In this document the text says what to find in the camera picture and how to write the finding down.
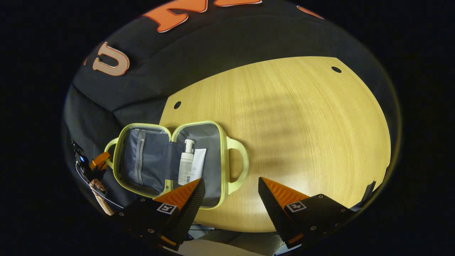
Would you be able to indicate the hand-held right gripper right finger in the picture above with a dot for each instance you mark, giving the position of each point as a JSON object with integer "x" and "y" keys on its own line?
{"x": 272, "y": 209}

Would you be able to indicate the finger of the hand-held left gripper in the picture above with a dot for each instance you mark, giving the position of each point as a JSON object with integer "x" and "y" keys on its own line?
{"x": 100, "y": 160}

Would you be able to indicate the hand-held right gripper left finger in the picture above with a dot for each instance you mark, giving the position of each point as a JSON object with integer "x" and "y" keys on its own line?
{"x": 192, "y": 206}

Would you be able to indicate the white pump bottle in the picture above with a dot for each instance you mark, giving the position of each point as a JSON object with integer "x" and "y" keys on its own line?
{"x": 185, "y": 167}

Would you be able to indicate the white squeeze tube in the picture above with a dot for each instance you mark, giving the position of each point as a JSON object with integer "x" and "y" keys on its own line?
{"x": 198, "y": 164}

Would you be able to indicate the pale yellow suitcase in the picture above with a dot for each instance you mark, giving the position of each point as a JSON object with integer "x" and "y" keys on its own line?
{"x": 149, "y": 167}

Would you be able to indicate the person's light garment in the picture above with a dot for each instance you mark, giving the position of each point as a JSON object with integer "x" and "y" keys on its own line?
{"x": 213, "y": 247}

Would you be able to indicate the black table bracket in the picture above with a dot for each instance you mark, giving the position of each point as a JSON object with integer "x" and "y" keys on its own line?
{"x": 369, "y": 188}

